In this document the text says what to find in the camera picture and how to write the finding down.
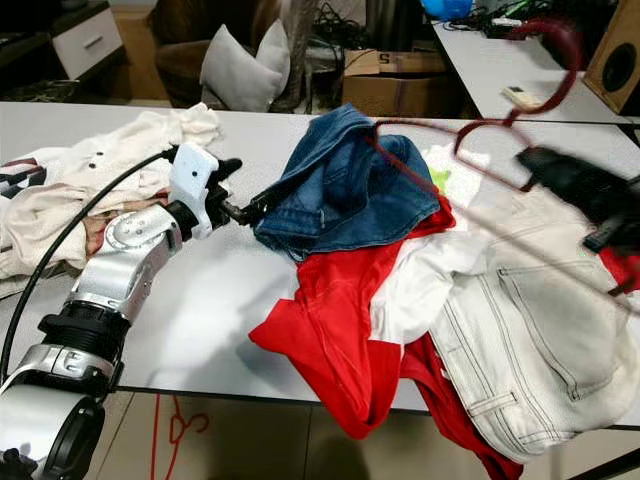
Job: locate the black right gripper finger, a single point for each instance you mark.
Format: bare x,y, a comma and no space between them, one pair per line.
555,165
560,189

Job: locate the blue denim garment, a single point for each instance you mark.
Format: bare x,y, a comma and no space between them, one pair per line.
340,190

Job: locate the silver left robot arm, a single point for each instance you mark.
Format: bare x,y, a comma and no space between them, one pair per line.
120,270

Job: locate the white black printed t-shirt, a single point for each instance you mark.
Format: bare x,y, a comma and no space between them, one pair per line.
20,180

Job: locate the white remote control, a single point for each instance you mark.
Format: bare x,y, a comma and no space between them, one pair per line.
523,98

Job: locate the white cloth green print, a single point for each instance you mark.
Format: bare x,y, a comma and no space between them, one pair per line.
460,180

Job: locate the long white desk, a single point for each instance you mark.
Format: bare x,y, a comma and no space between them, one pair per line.
510,65

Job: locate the wooden speaker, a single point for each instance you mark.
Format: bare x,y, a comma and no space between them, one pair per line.
615,65

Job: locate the cream shirt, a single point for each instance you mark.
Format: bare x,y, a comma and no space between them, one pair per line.
130,150

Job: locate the brown plaid cloth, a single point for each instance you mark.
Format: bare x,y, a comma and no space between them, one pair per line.
98,235

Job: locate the red garment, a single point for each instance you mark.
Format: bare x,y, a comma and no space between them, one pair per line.
335,320

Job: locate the grey pillow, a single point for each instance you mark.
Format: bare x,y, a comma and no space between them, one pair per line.
245,70

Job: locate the black power strip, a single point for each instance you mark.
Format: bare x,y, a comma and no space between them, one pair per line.
510,25

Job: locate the beige jeans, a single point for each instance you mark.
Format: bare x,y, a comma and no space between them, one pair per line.
540,340

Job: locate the brown armchair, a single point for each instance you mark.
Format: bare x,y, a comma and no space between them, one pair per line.
180,60

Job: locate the white drawer cabinet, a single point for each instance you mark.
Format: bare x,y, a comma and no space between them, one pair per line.
90,40

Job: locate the brown cardboard box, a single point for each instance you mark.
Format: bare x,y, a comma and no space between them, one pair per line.
390,90

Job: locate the blue round object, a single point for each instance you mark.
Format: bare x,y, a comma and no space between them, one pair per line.
445,8

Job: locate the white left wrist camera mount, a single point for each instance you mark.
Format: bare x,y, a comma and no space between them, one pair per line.
195,180

